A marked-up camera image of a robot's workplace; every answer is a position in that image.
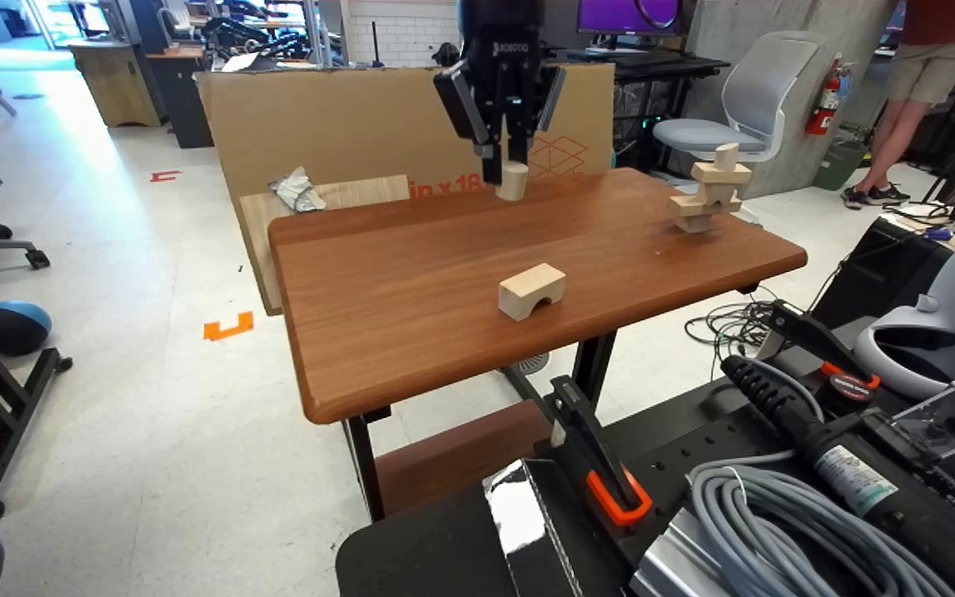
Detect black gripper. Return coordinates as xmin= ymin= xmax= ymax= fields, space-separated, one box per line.
xmin=434 ymin=0 xmax=568 ymax=186

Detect wooden cylindrical block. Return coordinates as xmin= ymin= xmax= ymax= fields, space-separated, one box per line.
xmin=497 ymin=164 xmax=526 ymax=202

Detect wooden arch block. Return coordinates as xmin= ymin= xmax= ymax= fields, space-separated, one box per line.
xmin=497 ymin=264 xmax=568 ymax=322

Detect brown cardboard box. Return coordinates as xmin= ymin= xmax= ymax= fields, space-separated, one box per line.
xmin=195 ymin=61 xmax=620 ymax=318

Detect stacked wooden blocks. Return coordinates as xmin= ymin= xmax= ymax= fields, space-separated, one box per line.
xmin=669 ymin=142 xmax=753 ymax=231

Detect grey office chair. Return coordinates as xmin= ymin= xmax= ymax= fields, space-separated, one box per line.
xmin=653 ymin=29 xmax=825 ymax=165

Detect brown wooden table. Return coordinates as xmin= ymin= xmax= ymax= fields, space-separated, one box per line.
xmin=267 ymin=171 xmax=805 ymax=517

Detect red fire extinguisher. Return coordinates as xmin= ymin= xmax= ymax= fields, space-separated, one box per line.
xmin=805 ymin=52 xmax=846 ymax=135

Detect person in shorts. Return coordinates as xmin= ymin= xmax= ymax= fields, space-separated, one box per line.
xmin=841 ymin=0 xmax=955 ymax=210

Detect orange black clamp right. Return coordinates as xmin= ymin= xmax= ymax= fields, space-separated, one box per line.
xmin=769 ymin=301 xmax=882 ymax=402

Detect orange black clamp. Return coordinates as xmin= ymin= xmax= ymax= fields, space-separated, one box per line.
xmin=548 ymin=375 xmax=653 ymax=531
xmin=769 ymin=301 xmax=882 ymax=402

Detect orange black clamp left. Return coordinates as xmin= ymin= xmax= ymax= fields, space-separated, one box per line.
xmin=548 ymin=375 xmax=653 ymax=531

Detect white VR controller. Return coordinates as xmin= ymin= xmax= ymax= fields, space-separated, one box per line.
xmin=852 ymin=251 xmax=955 ymax=402

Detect black pegboard cart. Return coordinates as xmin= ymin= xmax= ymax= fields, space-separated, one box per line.
xmin=330 ymin=215 xmax=955 ymax=597

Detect blue ball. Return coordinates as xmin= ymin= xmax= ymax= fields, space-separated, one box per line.
xmin=0 ymin=301 xmax=53 ymax=355

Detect black cable bundle on floor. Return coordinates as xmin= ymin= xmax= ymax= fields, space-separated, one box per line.
xmin=680 ymin=294 xmax=789 ymax=370

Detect coiled grey cable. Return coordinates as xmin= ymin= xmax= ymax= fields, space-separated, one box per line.
xmin=683 ymin=457 xmax=955 ymax=597

